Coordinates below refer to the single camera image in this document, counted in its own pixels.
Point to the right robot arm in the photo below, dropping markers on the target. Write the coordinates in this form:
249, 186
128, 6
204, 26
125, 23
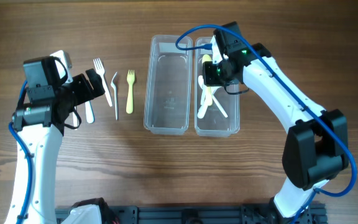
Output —
315, 158

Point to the white plastic spoon slim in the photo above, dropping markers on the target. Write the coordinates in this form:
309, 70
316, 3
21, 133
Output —
201, 81

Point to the white fork thick handle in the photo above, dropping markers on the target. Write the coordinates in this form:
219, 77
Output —
89, 112

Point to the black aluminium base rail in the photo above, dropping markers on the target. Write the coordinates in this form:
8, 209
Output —
244, 214

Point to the white plastic spoon thick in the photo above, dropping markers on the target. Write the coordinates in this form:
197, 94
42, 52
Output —
203, 108

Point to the white fork under gripper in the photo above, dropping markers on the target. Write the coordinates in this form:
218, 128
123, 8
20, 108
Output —
75, 119

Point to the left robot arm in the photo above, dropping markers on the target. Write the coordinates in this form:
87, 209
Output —
33, 197

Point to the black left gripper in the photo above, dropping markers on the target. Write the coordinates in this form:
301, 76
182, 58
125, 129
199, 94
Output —
84, 86

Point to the clear plastic container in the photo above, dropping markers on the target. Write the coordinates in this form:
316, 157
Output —
214, 123
167, 101

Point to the white plastic fork curved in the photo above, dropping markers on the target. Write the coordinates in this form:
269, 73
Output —
113, 85

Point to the yellow plastic spoon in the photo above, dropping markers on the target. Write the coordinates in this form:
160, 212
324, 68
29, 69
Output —
207, 89

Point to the yellow plastic fork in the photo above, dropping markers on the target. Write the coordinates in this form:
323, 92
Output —
130, 98

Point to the clear plastic container left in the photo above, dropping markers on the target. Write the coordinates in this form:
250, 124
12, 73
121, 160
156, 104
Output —
167, 101

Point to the white plastic fork large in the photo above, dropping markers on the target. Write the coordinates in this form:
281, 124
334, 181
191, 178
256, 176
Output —
100, 70

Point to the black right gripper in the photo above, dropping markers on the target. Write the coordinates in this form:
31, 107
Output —
212, 74

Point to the clear plastic container right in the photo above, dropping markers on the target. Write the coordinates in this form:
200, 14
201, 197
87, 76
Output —
214, 123

